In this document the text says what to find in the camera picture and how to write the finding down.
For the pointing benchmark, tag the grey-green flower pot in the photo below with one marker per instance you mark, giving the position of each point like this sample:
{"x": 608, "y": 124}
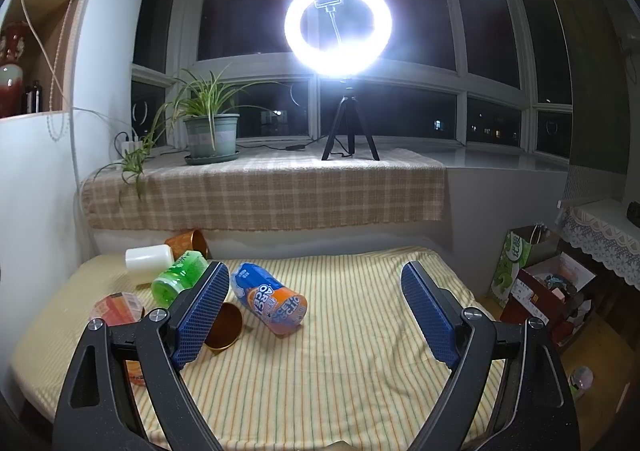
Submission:
{"x": 212, "y": 133}

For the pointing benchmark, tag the checkered beige cloth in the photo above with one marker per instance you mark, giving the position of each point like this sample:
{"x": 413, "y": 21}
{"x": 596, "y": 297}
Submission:
{"x": 280, "y": 191}

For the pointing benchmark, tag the white lace cloth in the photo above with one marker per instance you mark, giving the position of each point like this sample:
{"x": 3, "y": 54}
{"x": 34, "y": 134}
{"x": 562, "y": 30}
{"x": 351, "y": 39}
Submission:
{"x": 600, "y": 236}

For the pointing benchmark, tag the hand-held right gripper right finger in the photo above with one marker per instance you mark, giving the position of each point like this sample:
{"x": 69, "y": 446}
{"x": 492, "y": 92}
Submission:
{"x": 430, "y": 316}

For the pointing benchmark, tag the green plastic bottle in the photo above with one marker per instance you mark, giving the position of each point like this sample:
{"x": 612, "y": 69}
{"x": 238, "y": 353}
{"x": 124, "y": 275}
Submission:
{"x": 172, "y": 281}

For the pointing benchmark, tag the green white carton box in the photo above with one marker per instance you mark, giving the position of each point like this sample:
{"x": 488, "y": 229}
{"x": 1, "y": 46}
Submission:
{"x": 515, "y": 266}

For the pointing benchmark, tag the blue orange Oreo packet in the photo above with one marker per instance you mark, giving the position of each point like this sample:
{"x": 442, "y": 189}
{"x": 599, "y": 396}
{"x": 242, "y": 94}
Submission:
{"x": 270, "y": 303}

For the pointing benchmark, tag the green pot saucer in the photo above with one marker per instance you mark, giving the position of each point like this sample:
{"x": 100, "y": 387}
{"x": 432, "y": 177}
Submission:
{"x": 212, "y": 160}

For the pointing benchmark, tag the brown gold-rimmed cup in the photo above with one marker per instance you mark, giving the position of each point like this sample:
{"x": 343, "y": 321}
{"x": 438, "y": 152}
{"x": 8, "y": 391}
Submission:
{"x": 225, "y": 326}

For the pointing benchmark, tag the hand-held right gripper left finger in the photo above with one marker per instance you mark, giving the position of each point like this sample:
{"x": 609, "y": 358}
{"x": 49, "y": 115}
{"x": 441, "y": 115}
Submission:
{"x": 200, "y": 311}

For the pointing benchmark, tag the red vase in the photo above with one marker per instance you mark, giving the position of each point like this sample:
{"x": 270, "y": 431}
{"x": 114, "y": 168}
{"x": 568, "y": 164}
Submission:
{"x": 10, "y": 86}

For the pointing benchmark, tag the dark bottle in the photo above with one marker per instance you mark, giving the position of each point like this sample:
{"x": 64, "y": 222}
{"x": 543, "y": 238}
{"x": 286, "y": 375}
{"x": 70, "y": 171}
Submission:
{"x": 33, "y": 98}

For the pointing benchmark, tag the white cup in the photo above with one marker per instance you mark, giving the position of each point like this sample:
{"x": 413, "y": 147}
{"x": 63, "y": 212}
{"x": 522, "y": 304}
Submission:
{"x": 147, "y": 260}

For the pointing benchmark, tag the black tripod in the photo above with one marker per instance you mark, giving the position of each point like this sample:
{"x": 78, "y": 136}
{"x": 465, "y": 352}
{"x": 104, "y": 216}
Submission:
{"x": 346, "y": 103}

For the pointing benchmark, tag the white power strip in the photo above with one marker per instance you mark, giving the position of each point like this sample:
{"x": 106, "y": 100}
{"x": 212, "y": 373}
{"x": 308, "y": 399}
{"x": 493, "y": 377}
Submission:
{"x": 131, "y": 146}

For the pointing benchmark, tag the red and pink cup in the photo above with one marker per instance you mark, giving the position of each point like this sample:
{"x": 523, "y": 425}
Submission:
{"x": 117, "y": 308}

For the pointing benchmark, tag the copper cup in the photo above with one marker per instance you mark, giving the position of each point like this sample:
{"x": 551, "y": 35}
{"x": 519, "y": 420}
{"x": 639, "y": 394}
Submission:
{"x": 187, "y": 242}

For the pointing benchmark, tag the green spider plant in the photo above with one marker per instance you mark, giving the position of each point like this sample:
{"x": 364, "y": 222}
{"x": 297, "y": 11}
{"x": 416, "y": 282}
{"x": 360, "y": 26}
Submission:
{"x": 202, "y": 91}

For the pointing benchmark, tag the red box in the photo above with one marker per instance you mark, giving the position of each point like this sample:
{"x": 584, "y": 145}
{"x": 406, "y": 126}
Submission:
{"x": 537, "y": 303}

